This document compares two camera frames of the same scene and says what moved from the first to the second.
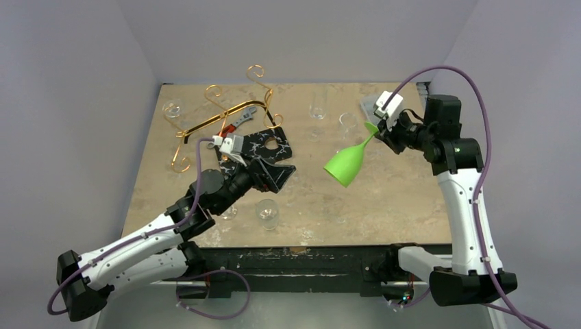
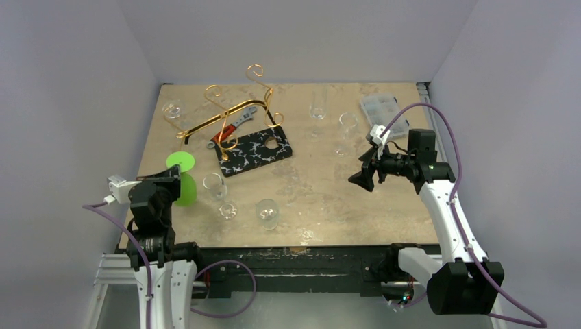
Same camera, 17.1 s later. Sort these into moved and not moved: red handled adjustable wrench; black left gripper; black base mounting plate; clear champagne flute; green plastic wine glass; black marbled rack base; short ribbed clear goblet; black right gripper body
Moved: black right gripper body; green plastic wine glass; black left gripper
Not moved: clear champagne flute; red handled adjustable wrench; black base mounting plate; short ribbed clear goblet; black marbled rack base
